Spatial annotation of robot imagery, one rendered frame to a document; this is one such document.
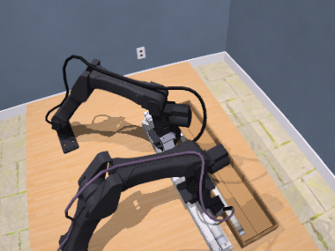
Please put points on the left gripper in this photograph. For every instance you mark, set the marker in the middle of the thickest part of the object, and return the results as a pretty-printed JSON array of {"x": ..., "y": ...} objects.
[{"x": 168, "y": 136}]

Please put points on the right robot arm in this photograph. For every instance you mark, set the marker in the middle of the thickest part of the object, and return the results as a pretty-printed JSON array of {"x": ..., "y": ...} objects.
[{"x": 103, "y": 202}]

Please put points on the long brown cardboard carton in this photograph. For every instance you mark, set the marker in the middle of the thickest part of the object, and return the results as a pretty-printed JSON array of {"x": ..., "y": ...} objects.
[{"x": 249, "y": 208}]

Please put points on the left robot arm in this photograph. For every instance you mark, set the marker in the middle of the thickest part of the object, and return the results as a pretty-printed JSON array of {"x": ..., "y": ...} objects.
[{"x": 156, "y": 102}]

